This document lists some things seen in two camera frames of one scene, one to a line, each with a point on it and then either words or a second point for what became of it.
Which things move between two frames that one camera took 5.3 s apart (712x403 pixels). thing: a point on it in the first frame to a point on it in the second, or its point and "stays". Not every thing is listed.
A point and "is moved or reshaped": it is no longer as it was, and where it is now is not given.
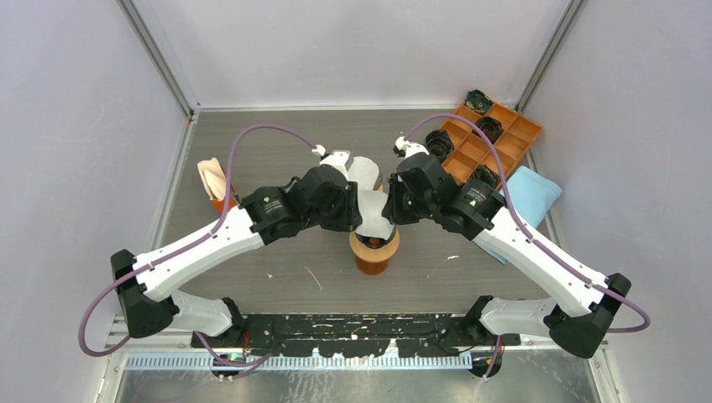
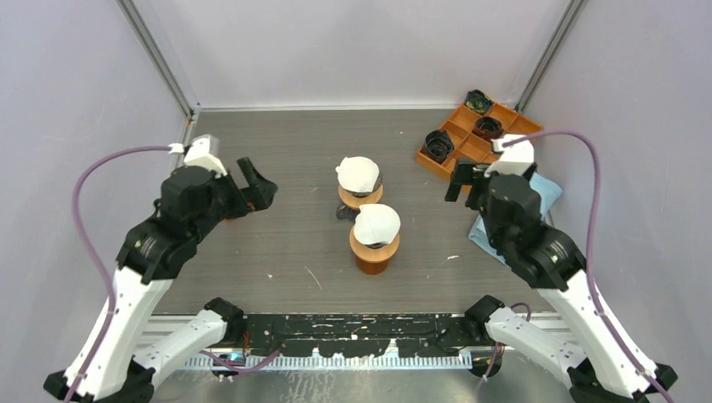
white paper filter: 372,203 is moved or reshaped
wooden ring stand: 374,254 stays
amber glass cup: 372,268 stays
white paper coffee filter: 363,171 stays
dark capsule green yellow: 479,101 stays
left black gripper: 350,217 to 258,195
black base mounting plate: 364,335 stays
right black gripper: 393,210 to 465,174
